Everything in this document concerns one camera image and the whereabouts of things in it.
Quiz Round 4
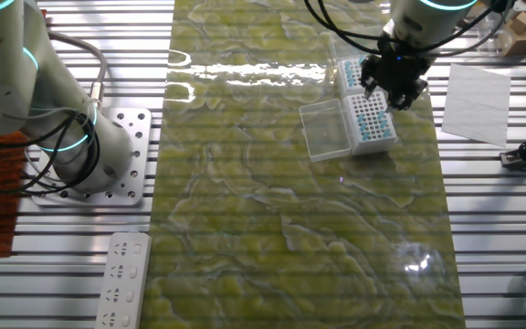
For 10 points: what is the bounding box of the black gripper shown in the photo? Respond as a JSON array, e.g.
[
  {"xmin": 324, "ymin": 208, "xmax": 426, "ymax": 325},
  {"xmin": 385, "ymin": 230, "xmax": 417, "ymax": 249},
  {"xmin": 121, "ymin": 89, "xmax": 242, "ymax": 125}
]
[{"xmin": 360, "ymin": 52, "xmax": 429, "ymax": 112}]

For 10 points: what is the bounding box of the clear plastic cup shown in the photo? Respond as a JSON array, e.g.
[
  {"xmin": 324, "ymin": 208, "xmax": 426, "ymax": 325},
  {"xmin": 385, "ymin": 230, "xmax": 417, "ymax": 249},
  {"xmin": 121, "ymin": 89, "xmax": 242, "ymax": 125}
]
[{"xmin": 477, "ymin": 17, "xmax": 510, "ymax": 56}]

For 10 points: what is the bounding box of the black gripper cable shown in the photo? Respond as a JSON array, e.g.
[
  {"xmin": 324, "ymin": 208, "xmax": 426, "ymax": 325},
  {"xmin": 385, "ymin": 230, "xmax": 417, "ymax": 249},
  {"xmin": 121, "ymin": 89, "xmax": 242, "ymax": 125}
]
[{"xmin": 302, "ymin": 0, "xmax": 515, "ymax": 58}]

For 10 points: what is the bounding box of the white pipette tip holder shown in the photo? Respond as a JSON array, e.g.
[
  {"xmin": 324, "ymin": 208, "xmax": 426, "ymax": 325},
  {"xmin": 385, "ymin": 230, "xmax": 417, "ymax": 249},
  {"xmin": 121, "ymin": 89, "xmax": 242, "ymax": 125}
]
[
  {"xmin": 329, "ymin": 30, "xmax": 385, "ymax": 100},
  {"xmin": 299, "ymin": 90, "xmax": 399, "ymax": 164}
]

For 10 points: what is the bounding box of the white paper sheet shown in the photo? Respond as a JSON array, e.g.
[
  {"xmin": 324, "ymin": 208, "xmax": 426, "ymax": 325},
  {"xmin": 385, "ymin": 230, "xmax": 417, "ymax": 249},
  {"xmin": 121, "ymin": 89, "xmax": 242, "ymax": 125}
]
[{"xmin": 440, "ymin": 62, "xmax": 512, "ymax": 148}]

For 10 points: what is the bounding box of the green marble pattern mat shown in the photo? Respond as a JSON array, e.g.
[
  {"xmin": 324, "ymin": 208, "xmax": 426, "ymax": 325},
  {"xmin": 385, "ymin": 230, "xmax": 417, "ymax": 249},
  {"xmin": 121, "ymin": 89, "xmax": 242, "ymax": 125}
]
[{"xmin": 140, "ymin": 0, "xmax": 468, "ymax": 329}]

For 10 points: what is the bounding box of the wooden block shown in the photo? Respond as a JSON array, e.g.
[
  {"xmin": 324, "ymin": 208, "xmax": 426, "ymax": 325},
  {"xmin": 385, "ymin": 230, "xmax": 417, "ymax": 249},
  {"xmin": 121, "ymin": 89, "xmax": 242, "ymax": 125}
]
[{"xmin": 502, "ymin": 11, "xmax": 526, "ymax": 58}]

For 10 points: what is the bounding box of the white power strip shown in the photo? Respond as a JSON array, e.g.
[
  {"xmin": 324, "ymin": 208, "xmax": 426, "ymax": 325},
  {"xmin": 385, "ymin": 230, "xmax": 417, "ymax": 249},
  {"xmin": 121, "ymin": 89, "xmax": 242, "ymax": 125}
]
[{"xmin": 93, "ymin": 231, "xmax": 153, "ymax": 329}]

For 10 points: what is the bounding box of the black base cable bundle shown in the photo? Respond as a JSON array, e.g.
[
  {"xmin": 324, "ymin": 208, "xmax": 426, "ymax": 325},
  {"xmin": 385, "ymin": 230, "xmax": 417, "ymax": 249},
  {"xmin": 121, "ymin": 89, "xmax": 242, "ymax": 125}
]
[{"xmin": 0, "ymin": 107, "xmax": 104, "ymax": 196}]

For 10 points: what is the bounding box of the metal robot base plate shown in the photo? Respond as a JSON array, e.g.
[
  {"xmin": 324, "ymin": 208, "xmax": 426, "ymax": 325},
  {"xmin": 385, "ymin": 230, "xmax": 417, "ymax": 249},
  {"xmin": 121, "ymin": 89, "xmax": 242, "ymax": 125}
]
[{"xmin": 30, "ymin": 106, "xmax": 153, "ymax": 207}]

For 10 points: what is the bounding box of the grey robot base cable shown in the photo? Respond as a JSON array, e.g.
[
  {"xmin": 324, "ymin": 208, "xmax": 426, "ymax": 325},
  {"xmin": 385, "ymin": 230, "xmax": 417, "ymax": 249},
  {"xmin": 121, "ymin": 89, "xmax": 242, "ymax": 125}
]
[{"xmin": 43, "ymin": 27, "xmax": 110, "ymax": 113}]

